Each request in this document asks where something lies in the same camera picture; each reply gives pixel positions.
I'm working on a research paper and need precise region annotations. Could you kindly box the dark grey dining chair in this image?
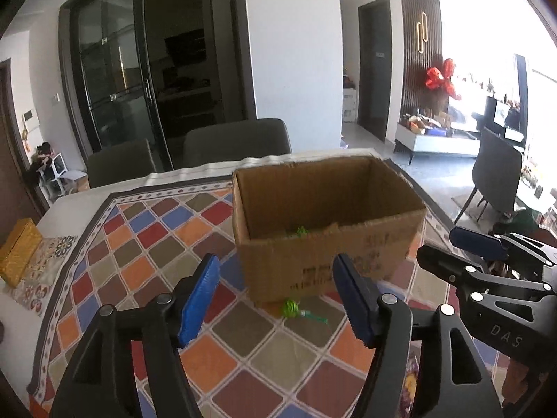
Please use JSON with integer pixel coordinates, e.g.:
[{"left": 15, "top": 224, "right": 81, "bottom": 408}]
[{"left": 455, "top": 126, "right": 523, "bottom": 223}]

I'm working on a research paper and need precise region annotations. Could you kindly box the maroon striped snack packet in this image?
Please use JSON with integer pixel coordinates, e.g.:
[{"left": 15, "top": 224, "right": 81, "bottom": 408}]
[{"left": 402, "top": 353, "right": 421, "bottom": 418}]

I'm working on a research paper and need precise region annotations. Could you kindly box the dark bundle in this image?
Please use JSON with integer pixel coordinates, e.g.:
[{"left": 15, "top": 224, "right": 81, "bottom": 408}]
[{"left": 24, "top": 141, "right": 53, "bottom": 184}]

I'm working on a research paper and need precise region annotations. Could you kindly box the grey upholstered chair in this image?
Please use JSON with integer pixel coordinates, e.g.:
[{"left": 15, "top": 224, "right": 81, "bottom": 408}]
[
  {"left": 183, "top": 118, "right": 292, "bottom": 168},
  {"left": 86, "top": 138, "right": 157, "bottom": 189}
]

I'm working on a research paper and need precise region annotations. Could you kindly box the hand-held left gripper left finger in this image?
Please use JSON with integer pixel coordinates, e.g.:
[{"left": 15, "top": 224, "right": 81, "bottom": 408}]
[{"left": 50, "top": 253, "right": 221, "bottom": 418}]

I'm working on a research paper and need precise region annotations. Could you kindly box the small white rack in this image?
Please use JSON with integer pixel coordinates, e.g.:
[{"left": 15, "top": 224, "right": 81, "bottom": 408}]
[{"left": 37, "top": 152, "right": 70, "bottom": 201}]

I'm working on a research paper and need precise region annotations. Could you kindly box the colourful checked tablecloth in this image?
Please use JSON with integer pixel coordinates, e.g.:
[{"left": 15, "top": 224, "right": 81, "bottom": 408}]
[{"left": 26, "top": 157, "right": 505, "bottom": 418}]

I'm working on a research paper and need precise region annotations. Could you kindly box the person's right hand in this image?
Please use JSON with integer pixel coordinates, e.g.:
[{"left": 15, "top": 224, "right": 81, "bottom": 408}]
[{"left": 502, "top": 356, "right": 539, "bottom": 408}]

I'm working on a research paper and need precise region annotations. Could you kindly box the small green lollipop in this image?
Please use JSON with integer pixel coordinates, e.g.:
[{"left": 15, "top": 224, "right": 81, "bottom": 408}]
[{"left": 281, "top": 298, "right": 329, "bottom": 325}]

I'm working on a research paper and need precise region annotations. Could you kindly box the red bow decoration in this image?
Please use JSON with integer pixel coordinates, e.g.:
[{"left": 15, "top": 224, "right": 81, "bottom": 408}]
[{"left": 425, "top": 58, "right": 463, "bottom": 101}]

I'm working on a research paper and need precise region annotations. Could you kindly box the brown cardboard box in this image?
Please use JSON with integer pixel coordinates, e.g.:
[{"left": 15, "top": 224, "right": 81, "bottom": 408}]
[{"left": 232, "top": 154, "right": 427, "bottom": 305}]

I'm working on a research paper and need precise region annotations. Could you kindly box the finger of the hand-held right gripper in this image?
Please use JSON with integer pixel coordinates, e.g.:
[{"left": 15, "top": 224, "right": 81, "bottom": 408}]
[
  {"left": 416, "top": 244, "right": 553, "bottom": 303},
  {"left": 449, "top": 225, "right": 557, "bottom": 268}
]

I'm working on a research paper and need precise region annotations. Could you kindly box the gold wall ornament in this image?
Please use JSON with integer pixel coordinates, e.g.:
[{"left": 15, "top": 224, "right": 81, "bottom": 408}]
[{"left": 415, "top": 12, "right": 429, "bottom": 55}]

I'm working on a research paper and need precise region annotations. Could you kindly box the floral patterned mat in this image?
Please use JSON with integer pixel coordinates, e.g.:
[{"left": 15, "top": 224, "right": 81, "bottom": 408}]
[{"left": 9, "top": 235, "right": 79, "bottom": 316}]

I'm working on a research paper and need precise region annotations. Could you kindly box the white low cabinet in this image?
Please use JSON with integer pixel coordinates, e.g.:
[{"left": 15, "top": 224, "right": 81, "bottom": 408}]
[{"left": 394, "top": 122, "right": 484, "bottom": 166}]

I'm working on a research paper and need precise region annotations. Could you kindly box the yellow box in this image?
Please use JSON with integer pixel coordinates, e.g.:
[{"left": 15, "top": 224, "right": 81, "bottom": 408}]
[{"left": 0, "top": 219, "right": 43, "bottom": 288}]

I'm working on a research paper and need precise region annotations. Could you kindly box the dark green garment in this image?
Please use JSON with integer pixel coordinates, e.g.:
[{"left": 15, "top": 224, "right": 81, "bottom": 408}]
[{"left": 494, "top": 209, "right": 542, "bottom": 236}]

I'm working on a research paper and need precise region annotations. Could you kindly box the pile of assorted goods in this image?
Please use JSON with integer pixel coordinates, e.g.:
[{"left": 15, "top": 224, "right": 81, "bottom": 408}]
[{"left": 400, "top": 111, "right": 455, "bottom": 136}]

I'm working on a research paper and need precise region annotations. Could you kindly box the white drawer unit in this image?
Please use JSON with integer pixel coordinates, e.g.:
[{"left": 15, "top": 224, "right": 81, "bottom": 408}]
[{"left": 342, "top": 87, "right": 358, "bottom": 123}]

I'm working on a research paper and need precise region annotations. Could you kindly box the dark door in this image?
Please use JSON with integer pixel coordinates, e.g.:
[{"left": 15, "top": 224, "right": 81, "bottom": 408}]
[{"left": 358, "top": 0, "right": 394, "bottom": 142}]

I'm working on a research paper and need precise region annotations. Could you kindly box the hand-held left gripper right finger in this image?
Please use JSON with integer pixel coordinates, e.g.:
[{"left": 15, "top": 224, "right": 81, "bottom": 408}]
[{"left": 333, "top": 253, "right": 501, "bottom": 418}]

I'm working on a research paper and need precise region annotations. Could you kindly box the glass sliding door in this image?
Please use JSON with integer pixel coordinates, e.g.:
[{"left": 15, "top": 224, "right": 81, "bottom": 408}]
[{"left": 58, "top": 0, "right": 257, "bottom": 170}]

